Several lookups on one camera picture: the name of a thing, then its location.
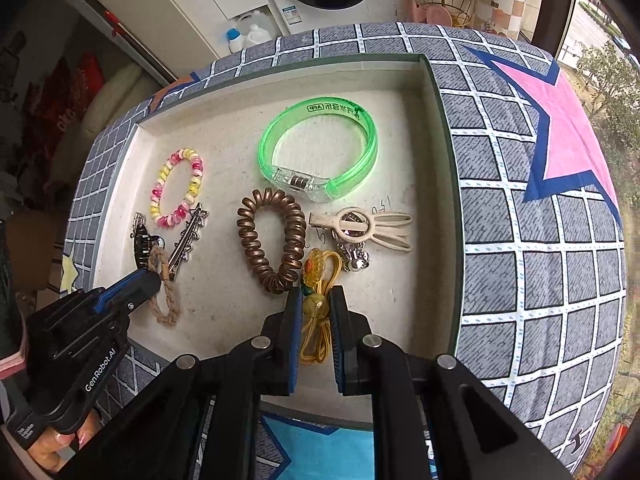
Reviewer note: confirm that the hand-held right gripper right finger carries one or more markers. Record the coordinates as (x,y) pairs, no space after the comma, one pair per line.
(336,340)

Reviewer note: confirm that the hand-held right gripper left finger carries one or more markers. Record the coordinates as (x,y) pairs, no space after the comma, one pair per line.
(295,340)

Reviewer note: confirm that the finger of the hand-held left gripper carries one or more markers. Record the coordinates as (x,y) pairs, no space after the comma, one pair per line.
(132,285)

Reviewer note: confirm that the silver star hair pin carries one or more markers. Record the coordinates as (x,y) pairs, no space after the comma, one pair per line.
(187,242)

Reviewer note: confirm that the beige rabbit ear hair clip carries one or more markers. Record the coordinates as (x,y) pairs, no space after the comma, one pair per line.
(391,243)

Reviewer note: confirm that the teal cardboard box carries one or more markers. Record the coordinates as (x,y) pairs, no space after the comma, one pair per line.
(225,110)

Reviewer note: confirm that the person's left hand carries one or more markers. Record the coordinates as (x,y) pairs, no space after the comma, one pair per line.
(52,452)

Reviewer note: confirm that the black claw hair clip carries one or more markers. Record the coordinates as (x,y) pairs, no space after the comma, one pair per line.
(142,240)

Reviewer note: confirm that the silver charm cluster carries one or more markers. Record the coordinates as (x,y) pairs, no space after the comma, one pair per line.
(353,260)

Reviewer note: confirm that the brown cardboard carton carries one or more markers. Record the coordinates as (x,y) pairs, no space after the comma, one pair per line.
(35,250)

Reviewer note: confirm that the red bags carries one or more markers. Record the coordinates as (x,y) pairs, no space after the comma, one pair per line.
(65,95)

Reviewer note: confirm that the grey checked star bedsheet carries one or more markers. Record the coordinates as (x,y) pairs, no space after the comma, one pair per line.
(550,285)

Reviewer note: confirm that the white bottle blue cap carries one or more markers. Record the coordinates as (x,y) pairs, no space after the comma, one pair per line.
(234,41)

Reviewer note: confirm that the white plastic jug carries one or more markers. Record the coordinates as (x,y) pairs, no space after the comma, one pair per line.
(257,30)

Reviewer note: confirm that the pink plastic stool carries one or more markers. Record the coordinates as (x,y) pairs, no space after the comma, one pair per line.
(427,10)

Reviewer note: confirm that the tree outside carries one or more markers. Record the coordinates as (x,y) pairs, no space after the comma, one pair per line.
(607,75)

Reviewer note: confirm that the dark window frame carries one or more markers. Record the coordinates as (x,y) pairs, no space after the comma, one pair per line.
(552,5)

